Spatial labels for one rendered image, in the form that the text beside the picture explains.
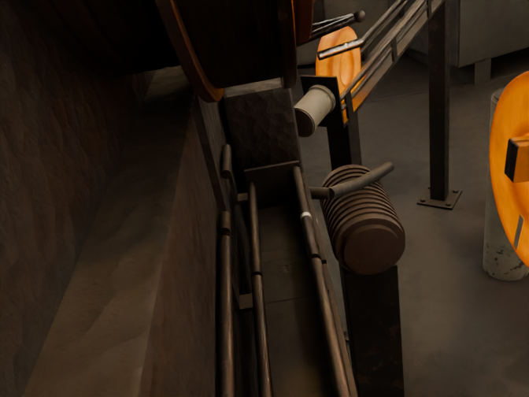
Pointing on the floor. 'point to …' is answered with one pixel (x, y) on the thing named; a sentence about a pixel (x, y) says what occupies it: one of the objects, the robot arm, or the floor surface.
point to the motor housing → (368, 280)
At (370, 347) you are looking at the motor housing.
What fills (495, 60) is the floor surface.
